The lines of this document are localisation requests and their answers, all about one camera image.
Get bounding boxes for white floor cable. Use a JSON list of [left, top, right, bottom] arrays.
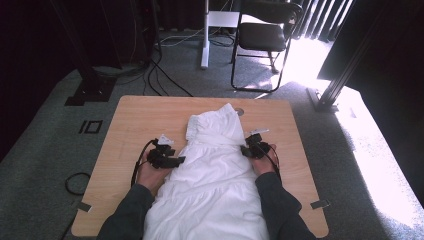
[[156, 28, 205, 48]]

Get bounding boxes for white dress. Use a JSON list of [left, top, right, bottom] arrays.
[[143, 102, 271, 240]]

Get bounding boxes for black folding chair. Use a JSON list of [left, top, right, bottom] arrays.
[[230, 0, 304, 94]]

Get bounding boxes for right hand-held gripper black cable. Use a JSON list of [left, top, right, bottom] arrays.
[[263, 144, 283, 183]]

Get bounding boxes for black metal stand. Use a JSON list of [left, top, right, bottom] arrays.
[[49, 0, 118, 107]]

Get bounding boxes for dark striped curtain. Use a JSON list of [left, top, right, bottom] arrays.
[[293, 0, 355, 43]]

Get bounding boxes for left hand-held gripper black cable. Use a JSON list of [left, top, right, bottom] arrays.
[[130, 138, 158, 188]]

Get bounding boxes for aluminium profile stand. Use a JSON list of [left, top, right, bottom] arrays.
[[306, 0, 394, 113]]

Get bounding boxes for black cable loop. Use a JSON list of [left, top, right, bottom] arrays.
[[64, 171, 92, 196]]

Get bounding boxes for black floor cables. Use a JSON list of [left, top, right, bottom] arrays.
[[142, 56, 194, 98]]

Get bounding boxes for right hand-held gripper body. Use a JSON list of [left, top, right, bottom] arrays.
[[249, 128, 272, 159]]

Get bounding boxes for person's left hand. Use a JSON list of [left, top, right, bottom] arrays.
[[136, 160, 171, 196]]

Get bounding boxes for person's right hand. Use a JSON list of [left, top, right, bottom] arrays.
[[249, 144, 279, 183]]

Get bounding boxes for hand-held gripper black cable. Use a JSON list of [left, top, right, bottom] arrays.
[[130, 138, 158, 188], [263, 144, 283, 183]]

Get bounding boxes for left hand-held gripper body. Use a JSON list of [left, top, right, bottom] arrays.
[[146, 134, 177, 170]]

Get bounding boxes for white desk leg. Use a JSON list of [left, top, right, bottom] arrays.
[[200, 0, 241, 70]]

